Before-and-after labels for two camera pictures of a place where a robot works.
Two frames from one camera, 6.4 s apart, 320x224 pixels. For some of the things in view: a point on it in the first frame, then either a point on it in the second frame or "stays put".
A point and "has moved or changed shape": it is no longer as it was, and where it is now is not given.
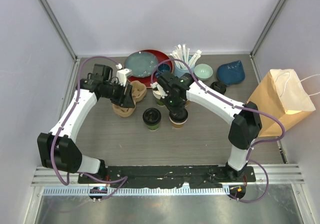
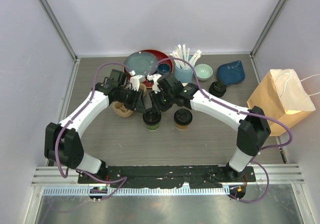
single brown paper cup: x=176 y=125 -> x=182 y=127
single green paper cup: x=153 y=127 stays put
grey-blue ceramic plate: x=140 y=64 stays put
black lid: x=151 y=116 stays put
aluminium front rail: x=59 y=183 stays put
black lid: x=181 y=116 has moved or changed shape
